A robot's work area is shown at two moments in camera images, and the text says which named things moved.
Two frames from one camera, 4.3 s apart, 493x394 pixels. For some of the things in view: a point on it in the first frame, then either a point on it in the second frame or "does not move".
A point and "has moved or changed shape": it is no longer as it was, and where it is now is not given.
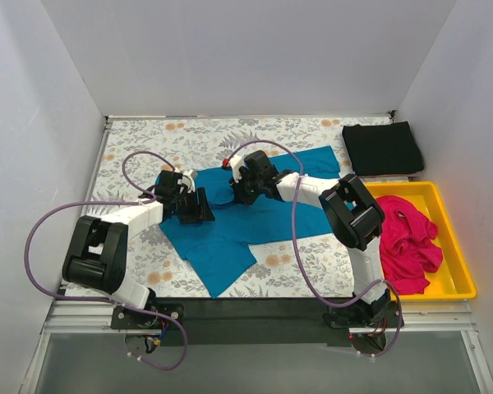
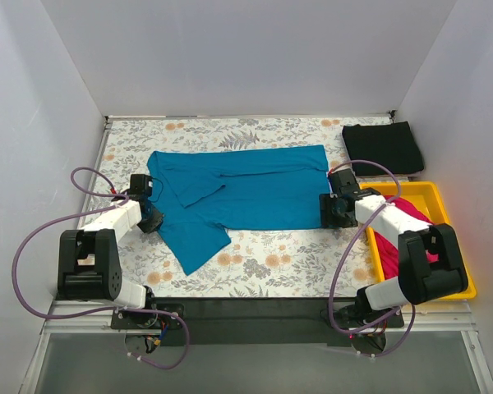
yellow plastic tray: [452, 280] does not move
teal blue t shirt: [218, 249] has moved or changed shape
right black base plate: [380, 314] does not move
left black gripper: [198, 206] to [152, 222]
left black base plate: [124, 318] does not move
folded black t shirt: [384, 148] does not move
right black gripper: [243, 190] to [329, 211]
